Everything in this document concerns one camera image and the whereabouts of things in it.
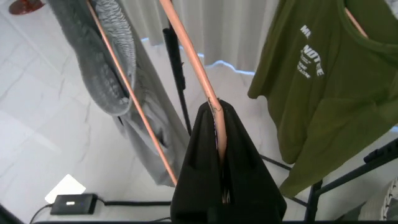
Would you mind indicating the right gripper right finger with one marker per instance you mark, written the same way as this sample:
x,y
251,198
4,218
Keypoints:
x,y
252,186

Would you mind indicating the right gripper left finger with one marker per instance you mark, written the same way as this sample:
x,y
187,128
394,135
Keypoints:
x,y
196,180

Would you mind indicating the green shirt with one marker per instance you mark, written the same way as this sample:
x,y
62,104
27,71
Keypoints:
x,y
326,109

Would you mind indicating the pink clothes hanger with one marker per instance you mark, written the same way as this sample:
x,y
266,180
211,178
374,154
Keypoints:
x,y
192,53
356,23

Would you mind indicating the pale grey shorts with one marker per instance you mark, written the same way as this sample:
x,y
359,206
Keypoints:
x,y
102,71

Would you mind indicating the black clothes rack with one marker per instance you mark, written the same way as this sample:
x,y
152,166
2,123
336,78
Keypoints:
x,y
175,62

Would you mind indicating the black power adapter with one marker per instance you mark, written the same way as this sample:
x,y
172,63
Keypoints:
x,y
73,203

